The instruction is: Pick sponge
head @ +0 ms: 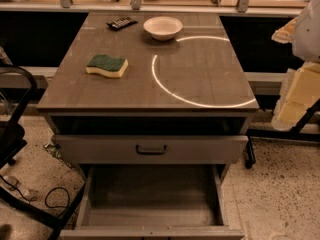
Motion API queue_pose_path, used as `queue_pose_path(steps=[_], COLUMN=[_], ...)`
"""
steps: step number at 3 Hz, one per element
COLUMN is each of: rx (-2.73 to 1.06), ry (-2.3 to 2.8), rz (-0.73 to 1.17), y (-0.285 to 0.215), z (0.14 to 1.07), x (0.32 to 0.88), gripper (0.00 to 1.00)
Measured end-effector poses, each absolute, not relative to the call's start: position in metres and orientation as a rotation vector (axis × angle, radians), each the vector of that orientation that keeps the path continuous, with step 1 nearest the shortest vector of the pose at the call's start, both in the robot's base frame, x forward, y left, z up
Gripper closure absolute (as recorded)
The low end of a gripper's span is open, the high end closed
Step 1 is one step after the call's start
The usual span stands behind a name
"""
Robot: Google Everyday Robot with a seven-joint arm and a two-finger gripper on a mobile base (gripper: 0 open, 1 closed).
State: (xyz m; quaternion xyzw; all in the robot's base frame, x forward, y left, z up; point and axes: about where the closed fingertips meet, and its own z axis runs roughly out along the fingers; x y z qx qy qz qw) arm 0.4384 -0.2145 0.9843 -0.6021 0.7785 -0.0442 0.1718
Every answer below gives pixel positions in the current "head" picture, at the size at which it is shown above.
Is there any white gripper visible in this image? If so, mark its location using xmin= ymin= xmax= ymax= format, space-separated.
xmin=271 ymin=18 xmax=320 ymax=131

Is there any green and yellow sponge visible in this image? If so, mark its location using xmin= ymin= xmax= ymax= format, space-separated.
xmin=86 ymin=54 xmax=128 ymax=78

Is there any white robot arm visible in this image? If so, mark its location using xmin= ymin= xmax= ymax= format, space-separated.
xmin=271 ymin=0 xmax=320 ymax=131

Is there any white bowl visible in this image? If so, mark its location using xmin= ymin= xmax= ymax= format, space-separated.
xmin=143 ymin=16 xmax=183 ymax=41

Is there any grey drawer cabinet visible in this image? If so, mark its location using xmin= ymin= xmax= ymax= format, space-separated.
xmin=36 ymin=11 xmax=260 ymax=240

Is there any black remote control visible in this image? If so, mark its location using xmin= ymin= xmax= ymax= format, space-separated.
xmin=107 ymin=17 xmax=137 ymax=31

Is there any metal railing with posts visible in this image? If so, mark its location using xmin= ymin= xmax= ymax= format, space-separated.
xmin=0 ymin=0 xmax=308 ymax=15

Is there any open bottom drawer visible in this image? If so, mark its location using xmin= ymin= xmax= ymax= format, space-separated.
xmin=59 ymin=165 xmax=244 ymax=240

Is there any closed grey drawer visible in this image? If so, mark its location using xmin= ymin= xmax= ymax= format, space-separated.
xmin=52 ymin=135 xmax=248 ymax=164

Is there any black drawer handle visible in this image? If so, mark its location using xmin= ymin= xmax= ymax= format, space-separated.
xmin=135 ymin=145 xmax=167 ymax=156

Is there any black floor cable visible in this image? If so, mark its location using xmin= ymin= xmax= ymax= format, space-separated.
xmin=0 ymin=174 xmax=72 ymax=210

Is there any black chair frame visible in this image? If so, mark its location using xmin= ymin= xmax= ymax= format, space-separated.
xmin=0 ymin=65 xmax=85 ymax=240

